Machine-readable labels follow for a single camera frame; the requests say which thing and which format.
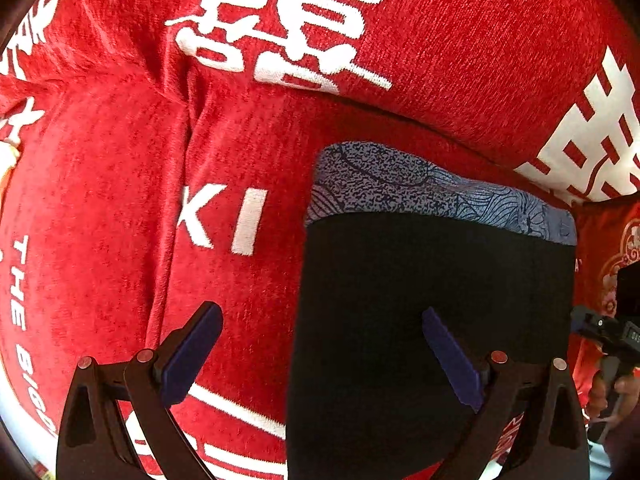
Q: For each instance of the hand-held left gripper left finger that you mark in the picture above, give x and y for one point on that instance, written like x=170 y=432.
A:
x=192 y=355

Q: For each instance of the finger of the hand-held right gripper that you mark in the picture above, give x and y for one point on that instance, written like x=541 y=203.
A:
x=585 y=321

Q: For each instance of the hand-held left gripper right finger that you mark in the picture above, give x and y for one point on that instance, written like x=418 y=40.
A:
x=450 y=355

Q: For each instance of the dark pants with blue waistband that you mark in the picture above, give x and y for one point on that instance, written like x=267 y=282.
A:
x=400 y=270

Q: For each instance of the person's right hand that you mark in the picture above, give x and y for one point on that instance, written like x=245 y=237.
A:
x=627 y=392

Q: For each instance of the red printed blanket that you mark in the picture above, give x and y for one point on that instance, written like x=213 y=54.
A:
x=125 y=185

